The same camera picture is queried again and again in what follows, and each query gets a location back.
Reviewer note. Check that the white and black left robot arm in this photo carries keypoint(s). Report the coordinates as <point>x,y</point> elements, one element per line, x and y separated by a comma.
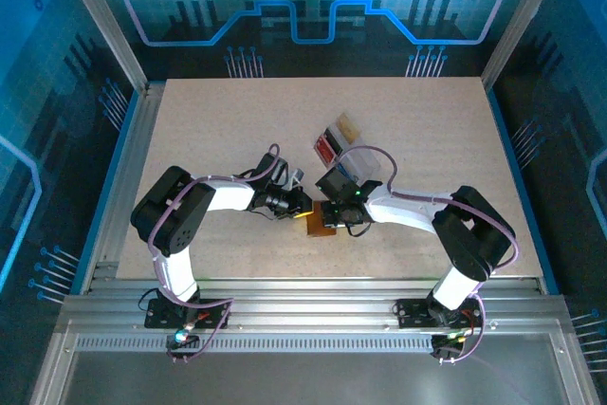
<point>227,196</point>

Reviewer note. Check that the small LED connector board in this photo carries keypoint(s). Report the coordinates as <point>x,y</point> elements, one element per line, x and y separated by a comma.
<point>448,341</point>
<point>182,338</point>

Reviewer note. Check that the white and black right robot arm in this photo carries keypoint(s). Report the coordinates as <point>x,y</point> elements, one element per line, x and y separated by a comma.
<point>403,213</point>

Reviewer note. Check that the aluminium side rail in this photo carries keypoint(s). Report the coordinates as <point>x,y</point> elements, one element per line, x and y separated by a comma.
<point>141,130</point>

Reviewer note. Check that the grey metal plate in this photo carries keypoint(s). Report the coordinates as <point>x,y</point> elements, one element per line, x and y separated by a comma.
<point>308,381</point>

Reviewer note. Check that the aluminium frame rail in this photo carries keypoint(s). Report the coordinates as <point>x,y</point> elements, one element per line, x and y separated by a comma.
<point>308,310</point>

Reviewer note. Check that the black card stack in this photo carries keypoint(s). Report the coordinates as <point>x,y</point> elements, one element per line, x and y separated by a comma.
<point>334,138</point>

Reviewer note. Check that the clear acrylic card stand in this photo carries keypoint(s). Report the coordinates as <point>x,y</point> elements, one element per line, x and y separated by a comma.
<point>367,160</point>

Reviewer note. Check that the red card stack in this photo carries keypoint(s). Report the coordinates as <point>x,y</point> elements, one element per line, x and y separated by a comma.
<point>325,149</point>

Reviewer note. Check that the brown leather card holder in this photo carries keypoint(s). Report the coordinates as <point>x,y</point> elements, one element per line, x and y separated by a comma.
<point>315,227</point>

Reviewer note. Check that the aluminium frame post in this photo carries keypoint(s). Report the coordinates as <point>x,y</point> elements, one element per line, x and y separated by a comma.
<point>520,21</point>
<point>105,21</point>

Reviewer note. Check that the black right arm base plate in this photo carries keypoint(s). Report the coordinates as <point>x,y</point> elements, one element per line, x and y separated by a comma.
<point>412,315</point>

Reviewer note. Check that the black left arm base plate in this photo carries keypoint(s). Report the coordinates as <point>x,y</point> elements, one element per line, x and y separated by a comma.
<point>161,317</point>

